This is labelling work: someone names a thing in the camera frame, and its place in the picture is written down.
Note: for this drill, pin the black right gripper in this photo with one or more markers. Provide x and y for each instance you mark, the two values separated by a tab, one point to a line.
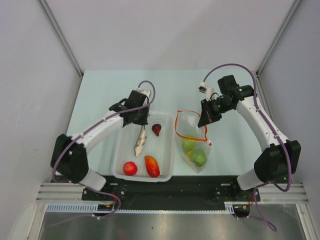
207	116

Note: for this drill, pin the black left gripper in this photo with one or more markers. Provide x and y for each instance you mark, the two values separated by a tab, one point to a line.
144	121

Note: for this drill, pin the dark red toy fruit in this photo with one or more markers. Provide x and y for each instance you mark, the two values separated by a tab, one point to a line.
156	128

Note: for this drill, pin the grey toy fish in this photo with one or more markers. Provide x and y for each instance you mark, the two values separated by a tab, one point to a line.
140	142

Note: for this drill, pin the clear zip top bag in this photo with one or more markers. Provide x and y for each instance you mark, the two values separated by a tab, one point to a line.
186	123

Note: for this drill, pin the yellow toy lemon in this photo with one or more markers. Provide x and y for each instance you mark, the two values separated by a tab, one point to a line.
188	154

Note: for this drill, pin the green custard apple toy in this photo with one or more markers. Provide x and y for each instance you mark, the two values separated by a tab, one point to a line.
198	157

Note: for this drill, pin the red orange toy mango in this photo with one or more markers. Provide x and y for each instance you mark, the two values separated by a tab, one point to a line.
152	166

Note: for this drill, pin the red toy apple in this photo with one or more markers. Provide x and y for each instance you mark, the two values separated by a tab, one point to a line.
130	168

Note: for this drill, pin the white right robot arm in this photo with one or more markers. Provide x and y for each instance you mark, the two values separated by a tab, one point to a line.
279	156

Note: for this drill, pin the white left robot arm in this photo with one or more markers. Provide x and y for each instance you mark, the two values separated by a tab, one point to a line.
70	154

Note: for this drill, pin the white perforated plastic basket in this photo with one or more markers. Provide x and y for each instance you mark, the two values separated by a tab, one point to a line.
161	147

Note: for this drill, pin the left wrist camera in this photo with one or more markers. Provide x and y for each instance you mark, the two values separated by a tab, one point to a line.
146	93

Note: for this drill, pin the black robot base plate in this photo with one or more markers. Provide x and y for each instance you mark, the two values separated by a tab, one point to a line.
180	193

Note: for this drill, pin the white slotted cable duct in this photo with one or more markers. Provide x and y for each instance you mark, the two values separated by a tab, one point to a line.
72	207

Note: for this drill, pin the aluminium frame rail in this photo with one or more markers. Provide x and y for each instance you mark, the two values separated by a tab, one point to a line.
49	15

